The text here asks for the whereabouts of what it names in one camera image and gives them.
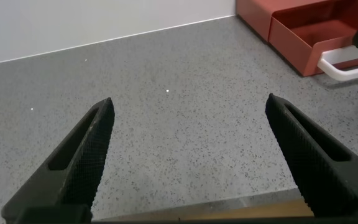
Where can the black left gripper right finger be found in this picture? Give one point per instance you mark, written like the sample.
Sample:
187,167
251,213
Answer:
319,183

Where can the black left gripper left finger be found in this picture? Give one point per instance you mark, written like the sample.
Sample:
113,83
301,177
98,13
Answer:
73,174

